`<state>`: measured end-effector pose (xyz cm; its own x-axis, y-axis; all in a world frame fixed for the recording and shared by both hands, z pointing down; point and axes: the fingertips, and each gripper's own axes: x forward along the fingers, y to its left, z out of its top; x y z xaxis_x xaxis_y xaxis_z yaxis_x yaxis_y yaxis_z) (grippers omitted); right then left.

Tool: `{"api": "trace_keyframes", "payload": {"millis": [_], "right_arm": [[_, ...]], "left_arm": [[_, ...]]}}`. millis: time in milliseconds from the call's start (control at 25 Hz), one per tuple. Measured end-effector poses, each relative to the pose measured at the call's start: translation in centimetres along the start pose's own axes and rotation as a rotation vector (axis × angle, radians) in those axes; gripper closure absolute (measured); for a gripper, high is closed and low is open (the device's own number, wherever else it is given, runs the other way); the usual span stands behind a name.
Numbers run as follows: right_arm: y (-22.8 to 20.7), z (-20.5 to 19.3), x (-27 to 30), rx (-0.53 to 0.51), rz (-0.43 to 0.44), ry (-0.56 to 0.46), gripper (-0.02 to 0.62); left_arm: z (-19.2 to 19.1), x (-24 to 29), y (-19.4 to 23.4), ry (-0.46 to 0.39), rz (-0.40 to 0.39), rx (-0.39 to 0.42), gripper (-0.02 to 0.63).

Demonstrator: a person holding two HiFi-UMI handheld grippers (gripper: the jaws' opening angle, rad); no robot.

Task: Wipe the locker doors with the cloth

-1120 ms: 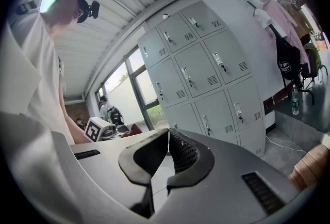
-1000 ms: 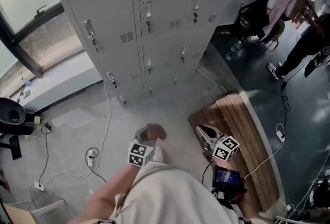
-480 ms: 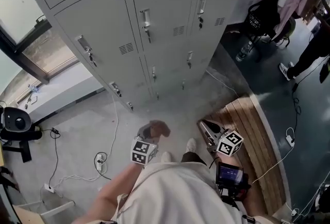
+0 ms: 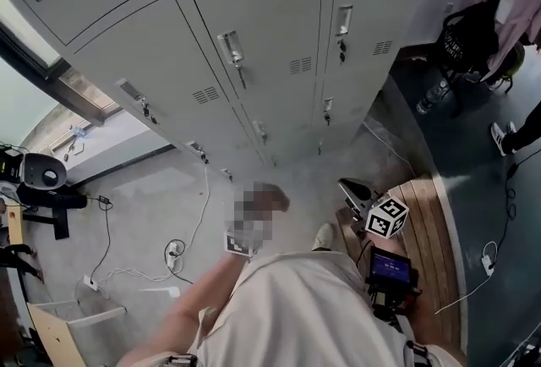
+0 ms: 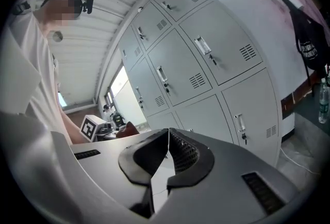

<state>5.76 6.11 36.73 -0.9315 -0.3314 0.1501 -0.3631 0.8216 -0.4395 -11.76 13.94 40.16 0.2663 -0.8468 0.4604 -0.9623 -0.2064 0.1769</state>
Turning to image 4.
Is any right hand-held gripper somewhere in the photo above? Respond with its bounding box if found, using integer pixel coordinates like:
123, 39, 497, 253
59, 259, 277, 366
336, 177, 410, 240

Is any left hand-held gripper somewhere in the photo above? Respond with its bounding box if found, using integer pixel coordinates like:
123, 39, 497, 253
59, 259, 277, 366
223, 181, 266, 260

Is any grey metal locker cabinet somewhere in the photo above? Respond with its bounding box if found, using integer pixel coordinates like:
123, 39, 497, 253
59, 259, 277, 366
0, 0, 439, 184

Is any person's left forearm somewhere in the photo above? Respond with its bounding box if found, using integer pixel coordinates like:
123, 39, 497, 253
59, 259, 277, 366
116, 249, 254, 367

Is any person's beige shoe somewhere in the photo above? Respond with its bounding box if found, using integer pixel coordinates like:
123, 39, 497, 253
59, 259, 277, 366
311, 222, 339, 252

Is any round wooden platform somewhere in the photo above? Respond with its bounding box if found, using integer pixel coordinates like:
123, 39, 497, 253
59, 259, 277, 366
337, 174, 468, 358

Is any person's white shirt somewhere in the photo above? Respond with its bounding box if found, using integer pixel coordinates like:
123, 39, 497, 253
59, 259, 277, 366
196, 249, 466, 367

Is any white flat plastic piece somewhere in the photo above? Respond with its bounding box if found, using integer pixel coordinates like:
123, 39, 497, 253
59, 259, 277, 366
141, 285, 182, 299

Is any clear plastic water bottle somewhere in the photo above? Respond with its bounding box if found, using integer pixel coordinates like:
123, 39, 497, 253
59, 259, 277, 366
416, 77, 451, 116

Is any black metal chair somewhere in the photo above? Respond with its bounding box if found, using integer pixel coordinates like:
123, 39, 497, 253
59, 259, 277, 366
422, 47, 483, 119

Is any black printed bag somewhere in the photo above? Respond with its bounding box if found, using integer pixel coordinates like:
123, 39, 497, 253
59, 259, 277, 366
430, 1, 502, 74

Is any yellow green bag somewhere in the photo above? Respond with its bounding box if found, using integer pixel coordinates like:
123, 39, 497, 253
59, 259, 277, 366
492, 41, 527, 94

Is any white round device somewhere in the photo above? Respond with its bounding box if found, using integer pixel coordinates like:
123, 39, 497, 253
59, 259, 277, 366
19, 152, 68, 189

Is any wooden plank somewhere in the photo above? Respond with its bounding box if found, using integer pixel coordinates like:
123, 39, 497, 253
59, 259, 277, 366
6, 204, 25, 246

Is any black electronic box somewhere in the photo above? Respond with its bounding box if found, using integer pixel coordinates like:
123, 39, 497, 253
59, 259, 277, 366
0, 143, 25, 183

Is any dark framed window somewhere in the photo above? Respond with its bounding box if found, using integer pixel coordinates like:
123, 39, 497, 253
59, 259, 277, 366
0, 0, 123, 128

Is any white cable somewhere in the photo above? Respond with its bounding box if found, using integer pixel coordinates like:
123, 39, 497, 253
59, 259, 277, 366
434, 240, 499, 315
95, 266, 170, 301
362, 121, 414, 173
171, 165, 211, 250

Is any black cable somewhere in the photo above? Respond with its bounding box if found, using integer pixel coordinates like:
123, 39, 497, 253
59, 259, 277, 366
167, 238, 195, 286
84, 195, 114, 282
492, 147, 541, 250

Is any black recorder with screen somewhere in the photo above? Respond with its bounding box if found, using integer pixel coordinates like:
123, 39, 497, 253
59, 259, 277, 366
365, 245, 424, 324

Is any wooden frame white basket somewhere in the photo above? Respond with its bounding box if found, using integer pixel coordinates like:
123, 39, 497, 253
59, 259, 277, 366
25, 298, 128, 367

